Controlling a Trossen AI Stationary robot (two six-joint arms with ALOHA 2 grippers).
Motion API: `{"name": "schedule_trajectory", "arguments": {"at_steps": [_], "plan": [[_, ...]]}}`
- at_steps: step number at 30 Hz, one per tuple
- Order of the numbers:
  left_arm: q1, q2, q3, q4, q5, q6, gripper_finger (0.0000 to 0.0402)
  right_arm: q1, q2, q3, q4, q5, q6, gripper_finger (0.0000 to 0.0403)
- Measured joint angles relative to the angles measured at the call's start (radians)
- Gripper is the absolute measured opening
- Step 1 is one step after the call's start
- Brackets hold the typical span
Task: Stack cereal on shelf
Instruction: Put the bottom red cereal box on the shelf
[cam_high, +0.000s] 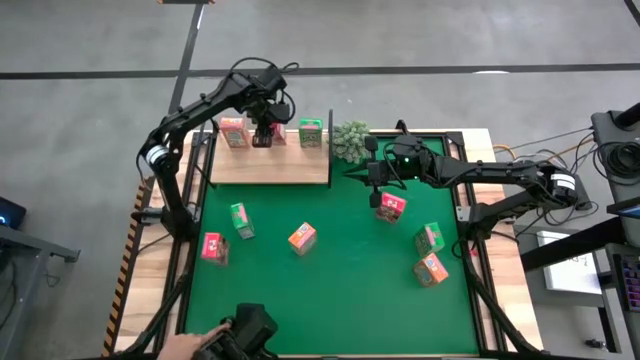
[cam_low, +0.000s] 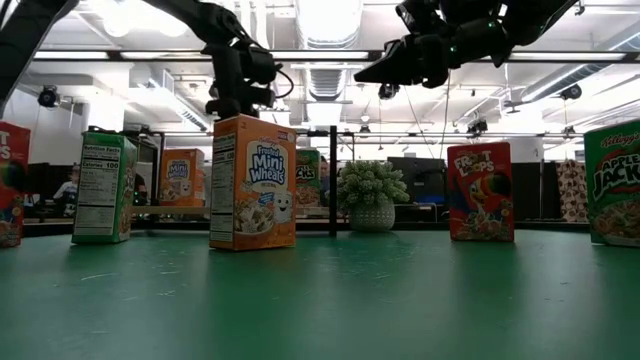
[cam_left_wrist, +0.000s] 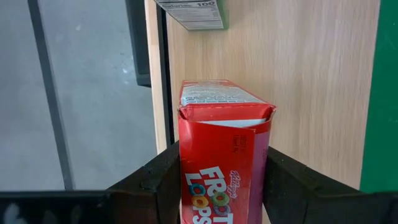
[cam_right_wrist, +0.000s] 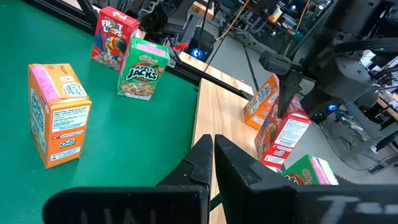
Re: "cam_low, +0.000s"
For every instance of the thin black shelf frame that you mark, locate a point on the thin black shelf frame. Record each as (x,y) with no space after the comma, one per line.
(333,190)

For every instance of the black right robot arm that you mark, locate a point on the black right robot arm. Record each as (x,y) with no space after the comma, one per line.
(530,20)

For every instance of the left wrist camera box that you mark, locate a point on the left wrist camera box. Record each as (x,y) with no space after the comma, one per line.
(262,65)

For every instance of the green table mat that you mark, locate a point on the green table mat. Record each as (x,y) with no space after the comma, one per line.
(350,300)

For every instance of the green Apple Jacks cereal box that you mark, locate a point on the green Apple Jacks cereal box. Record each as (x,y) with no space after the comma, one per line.
(615,185)
(307,175)
(100,190)

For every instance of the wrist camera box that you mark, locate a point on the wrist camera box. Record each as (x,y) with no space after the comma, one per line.
(420,17)
(262,65)

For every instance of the pale green potted plant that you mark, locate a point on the pale green potted plant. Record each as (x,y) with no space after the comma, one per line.
(372,190)

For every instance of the black ceiling spotlight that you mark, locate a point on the black ceiling spotlight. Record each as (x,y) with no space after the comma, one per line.
(48,97)
(571,92)

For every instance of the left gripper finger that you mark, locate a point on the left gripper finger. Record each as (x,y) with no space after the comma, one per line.
(225,109)

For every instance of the black partition panel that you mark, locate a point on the black partition panel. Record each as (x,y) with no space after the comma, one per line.
(530,190)

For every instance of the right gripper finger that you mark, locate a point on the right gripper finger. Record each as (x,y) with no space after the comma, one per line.
(410,65)

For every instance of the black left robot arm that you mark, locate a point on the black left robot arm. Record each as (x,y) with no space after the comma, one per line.
(200,20)

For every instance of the red Froot Loops cereal box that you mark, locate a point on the red Froot Loops cereal box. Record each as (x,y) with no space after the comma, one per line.
(12,165)
(480,195)

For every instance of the black aluminium rig frame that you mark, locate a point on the black aluminium rig frame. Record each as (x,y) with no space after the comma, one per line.
(430,226)

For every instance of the silver ceiling air duct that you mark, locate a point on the silver ceiling air duct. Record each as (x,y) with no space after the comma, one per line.
(325,82)

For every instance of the black background monitor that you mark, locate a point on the black background monitor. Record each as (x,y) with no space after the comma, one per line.
(415,175)

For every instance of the person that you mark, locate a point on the person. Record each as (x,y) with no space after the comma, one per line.
(325,175)
(67,192)

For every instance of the floral patterned curtain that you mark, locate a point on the floral patterned curtain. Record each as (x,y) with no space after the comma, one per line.
(572,190)

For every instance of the black overhead light beam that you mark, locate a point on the black overhead light beam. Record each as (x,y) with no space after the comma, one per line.
(112,55)

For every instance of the orange Mini Wheats cereal box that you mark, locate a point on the orange Mini Wheats cereal box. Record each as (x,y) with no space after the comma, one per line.
(255,190)
(180,175)

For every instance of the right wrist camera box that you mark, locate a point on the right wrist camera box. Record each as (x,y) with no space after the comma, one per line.
(420,17)

